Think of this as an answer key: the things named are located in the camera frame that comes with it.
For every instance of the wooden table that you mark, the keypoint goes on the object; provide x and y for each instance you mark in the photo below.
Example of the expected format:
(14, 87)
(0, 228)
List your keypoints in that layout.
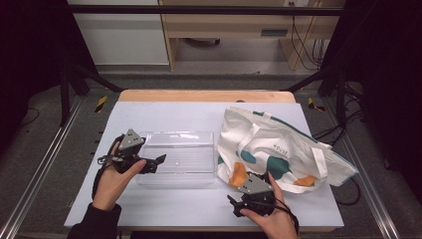
(199, 95)

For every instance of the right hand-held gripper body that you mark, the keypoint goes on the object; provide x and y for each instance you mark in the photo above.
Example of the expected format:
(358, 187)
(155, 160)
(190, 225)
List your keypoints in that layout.
(254, 187)

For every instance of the aluminium floor rail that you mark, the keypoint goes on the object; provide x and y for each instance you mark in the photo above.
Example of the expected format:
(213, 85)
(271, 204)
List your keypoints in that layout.
(365, 172)
(40, 166)

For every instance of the white printed tote bag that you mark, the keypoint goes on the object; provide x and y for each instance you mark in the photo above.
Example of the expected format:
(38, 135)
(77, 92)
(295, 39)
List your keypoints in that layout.
(285, 146)

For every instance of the black curtain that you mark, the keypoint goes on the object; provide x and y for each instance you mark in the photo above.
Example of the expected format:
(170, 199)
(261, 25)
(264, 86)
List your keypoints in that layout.
(30, 49)
(388, 66)

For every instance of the light wooden desk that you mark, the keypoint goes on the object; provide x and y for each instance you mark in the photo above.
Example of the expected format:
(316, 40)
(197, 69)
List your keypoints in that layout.
(239, 23)

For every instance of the clear plastic container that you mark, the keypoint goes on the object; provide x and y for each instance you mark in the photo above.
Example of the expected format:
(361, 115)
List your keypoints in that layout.
(185, 156)

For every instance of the black horizontal frame bar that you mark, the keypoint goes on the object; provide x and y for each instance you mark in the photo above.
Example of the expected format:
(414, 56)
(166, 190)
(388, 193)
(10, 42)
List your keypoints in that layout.
(199, 10)

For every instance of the black metal stand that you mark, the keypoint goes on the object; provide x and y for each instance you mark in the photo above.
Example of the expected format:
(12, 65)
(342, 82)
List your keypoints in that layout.
(78, 79)
(331, 79)

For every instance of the yellow black floor tape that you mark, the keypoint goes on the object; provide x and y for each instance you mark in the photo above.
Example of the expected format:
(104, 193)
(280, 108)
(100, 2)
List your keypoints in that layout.
(313, 104)
(101, 104)

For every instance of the white flat board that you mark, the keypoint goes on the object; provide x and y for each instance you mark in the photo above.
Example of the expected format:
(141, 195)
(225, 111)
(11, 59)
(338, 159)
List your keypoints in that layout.
(185, 205)

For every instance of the person's left hand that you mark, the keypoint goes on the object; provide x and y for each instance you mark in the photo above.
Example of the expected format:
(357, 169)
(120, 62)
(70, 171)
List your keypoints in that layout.
(111, 186)

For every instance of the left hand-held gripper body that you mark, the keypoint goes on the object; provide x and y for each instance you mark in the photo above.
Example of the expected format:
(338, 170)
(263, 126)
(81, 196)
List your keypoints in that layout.
(131, 141)

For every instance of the white cabinet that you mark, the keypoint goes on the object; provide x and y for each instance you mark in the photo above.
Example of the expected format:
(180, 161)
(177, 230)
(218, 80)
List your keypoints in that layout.
(122, 40)

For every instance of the person's right hand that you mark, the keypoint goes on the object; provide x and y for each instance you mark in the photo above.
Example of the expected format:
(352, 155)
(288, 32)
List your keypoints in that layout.
(278, 222)

